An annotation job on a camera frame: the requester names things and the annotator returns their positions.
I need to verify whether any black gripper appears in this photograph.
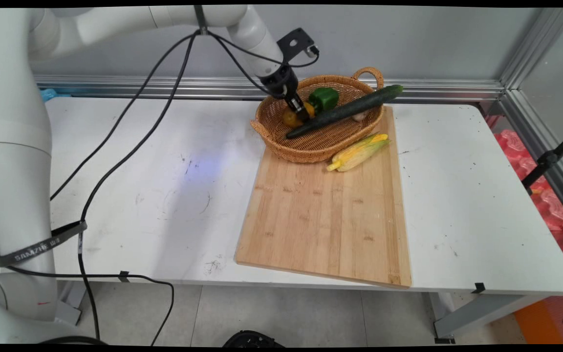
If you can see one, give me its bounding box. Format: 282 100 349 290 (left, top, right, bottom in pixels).
261 66 312 123

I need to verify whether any grey SAMZHE velcro strap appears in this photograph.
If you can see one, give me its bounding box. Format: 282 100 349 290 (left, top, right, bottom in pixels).
0 220 88 267

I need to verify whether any grey robot base bracket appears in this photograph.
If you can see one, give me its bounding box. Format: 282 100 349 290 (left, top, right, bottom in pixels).
54 281 87 326

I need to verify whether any black cable with white label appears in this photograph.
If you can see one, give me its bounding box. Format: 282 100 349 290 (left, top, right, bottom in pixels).
76 32 282 343

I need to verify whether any black tripod stand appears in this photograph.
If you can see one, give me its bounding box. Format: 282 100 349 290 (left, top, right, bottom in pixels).
521 126 563 195

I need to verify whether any upright aluminium frame post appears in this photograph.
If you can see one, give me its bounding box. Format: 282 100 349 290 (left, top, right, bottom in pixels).
499 7 563 91

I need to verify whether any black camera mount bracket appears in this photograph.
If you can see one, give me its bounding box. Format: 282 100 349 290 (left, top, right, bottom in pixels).
276 28 320 63

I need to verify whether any long aluminium frame rail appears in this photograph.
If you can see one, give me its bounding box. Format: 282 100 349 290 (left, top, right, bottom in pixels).
34 75 505 102

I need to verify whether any yellow bell pepper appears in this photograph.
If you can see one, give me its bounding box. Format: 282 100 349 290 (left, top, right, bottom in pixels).
282 101 315 129

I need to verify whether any woven wicker basket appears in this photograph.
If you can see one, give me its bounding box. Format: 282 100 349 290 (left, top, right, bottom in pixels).
250 67 385 163

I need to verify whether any green bell pepper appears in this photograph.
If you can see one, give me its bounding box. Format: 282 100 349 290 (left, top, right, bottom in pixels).
308 88 340 112

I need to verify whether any red bubble wrap sheet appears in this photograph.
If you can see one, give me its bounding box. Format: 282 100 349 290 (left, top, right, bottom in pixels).
486 115 563 284

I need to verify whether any dark green cucumber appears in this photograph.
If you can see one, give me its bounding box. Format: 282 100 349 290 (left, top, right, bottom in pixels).
285 85 404 139

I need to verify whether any orange floor object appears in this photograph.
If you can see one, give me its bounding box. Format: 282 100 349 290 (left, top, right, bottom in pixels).
513 300 563 345

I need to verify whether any round black object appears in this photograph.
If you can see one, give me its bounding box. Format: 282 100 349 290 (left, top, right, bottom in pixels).
223 330 285 348

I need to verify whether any short aluminium frame rail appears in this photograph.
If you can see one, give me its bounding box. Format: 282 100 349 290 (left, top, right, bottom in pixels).
499 89 563 228

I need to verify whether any grey metal table leg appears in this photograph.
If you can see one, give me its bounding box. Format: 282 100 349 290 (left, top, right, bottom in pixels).
428 292 551 344

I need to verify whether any bamboo cutting board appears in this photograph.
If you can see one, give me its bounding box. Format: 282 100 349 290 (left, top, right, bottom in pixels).
234 109 412 289

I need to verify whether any corn cob with husk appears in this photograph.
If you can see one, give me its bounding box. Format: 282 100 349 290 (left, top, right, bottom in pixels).
326 133 390 173

